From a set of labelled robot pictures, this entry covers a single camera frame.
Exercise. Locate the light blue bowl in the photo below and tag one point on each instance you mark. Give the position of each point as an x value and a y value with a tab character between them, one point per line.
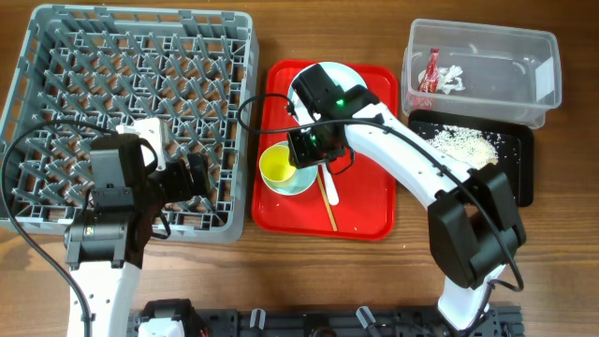
302	180

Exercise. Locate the red snack wrapper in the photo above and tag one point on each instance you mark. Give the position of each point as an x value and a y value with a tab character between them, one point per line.
428	84

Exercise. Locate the red plastic tray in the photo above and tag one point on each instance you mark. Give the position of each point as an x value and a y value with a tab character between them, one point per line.
367	192

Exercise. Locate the white tissue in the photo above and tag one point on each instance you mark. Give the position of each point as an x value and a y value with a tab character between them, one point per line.
450	80

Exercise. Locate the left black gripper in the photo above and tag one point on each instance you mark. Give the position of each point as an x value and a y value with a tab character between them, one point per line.
183	190

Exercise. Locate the rice and peanut waste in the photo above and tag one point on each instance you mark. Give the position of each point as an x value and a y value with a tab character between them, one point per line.
466	145

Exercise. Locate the black food waste tray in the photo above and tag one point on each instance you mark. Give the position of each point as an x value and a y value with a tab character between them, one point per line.
514	144

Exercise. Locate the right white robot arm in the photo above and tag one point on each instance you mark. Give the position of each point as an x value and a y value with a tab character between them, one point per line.
474	223

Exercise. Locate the yellow plastic cup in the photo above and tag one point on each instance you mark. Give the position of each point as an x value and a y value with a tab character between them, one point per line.
275	166

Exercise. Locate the large light blue plate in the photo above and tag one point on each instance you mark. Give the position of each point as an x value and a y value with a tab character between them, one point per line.
341	75

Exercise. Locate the grey plastic dishwasher rack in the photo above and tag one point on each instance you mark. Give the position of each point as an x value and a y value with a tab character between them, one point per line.
83	69

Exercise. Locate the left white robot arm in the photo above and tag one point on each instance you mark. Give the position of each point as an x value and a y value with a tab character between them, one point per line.
105	244

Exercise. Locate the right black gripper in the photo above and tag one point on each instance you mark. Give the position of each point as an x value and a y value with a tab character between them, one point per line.
301	157

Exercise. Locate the white plastic fork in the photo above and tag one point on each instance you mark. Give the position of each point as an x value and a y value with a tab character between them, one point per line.
329	185

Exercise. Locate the wooden chopstick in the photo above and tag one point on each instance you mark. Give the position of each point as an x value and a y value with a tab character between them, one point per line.
326	202

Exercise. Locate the clear plastic waste bin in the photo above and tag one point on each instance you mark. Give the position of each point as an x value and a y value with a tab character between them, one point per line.
508	74

